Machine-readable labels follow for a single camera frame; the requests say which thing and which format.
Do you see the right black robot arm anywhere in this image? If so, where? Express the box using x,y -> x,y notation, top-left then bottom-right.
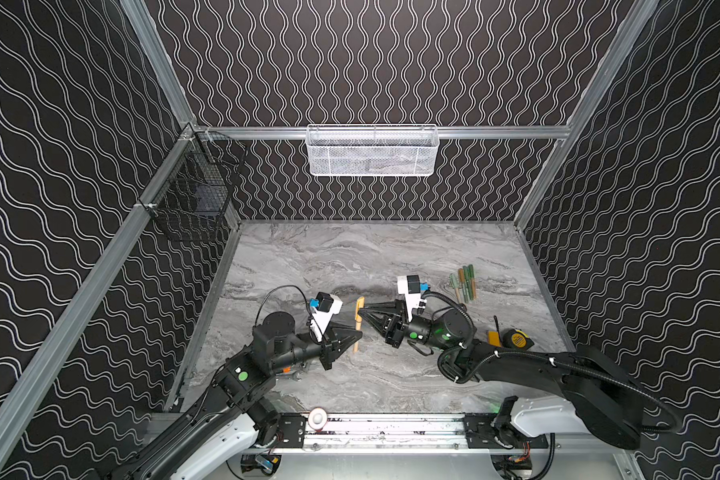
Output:
358,300 -> 681,450

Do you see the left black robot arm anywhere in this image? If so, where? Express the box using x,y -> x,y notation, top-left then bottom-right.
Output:
100,312 -> 363,479

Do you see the white round knob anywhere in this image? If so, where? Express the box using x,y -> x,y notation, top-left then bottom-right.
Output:
307,407 -> 329,432

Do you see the yellow tape measure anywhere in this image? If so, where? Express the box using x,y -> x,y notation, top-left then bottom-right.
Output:
487,329 -> 535,351

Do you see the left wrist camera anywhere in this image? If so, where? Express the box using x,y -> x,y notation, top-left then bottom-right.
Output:
308,292 -> 343,343

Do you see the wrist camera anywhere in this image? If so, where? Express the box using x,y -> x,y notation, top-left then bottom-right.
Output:
308,292 -> 343,343
397,275 -> 429,322

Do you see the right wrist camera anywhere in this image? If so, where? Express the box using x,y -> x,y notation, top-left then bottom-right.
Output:
397,275 -> 429,322

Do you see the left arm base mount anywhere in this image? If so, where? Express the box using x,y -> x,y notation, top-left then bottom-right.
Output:
261,413 -> 307,449

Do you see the aluminium front rail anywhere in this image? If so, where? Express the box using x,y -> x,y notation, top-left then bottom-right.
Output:
257,411 -> 628,455

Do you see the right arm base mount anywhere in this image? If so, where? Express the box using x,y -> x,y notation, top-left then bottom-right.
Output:
463,414 -> 521,450

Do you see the white wire mesh basket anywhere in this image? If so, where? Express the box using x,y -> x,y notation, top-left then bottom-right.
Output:
305,124 -> 440,177

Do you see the black wire mesh basket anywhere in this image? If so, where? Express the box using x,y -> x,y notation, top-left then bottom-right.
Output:
144,126 -> 240,244

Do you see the aluminium corner frame post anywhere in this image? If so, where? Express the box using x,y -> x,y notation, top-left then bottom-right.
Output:
514,0 -> 659,232

